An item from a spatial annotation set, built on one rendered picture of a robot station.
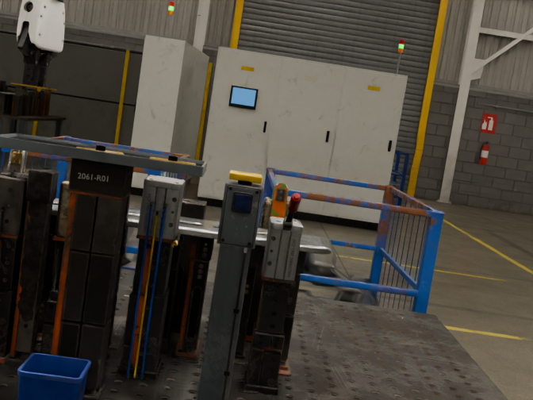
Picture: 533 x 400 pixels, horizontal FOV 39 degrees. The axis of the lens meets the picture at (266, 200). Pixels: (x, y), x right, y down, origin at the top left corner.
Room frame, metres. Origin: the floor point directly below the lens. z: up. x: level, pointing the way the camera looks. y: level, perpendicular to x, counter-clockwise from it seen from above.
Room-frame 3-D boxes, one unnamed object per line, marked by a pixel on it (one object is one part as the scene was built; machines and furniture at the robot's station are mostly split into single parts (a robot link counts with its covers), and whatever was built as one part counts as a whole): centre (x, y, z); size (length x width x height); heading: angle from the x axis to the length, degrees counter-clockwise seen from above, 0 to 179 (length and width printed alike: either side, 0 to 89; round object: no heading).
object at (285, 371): (1.72, -0.08, 0.84); 0.18 x 0.06 x 0.29; 3
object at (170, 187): (1.54, 0.21, 0.90); 0.13 x 0.10 x 0.41; 3
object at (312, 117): (9.74, -0.31, 1.22); 2.40 x 0.54 x 2.45; 92
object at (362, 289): (4.02, -0.40, 0.47); 1.20 x 0.80 x 0.95; 3
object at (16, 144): (1.36, 0.30, 1.16); 0.37 x 0.14 x 0.02; 93
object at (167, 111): (10.62, 1.52, 1.22); 2.40 x 0.54 x 2.45; 178
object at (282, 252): (1.55, -0.05, 0.88); 0.11 x 0.10 x 0.36; 3
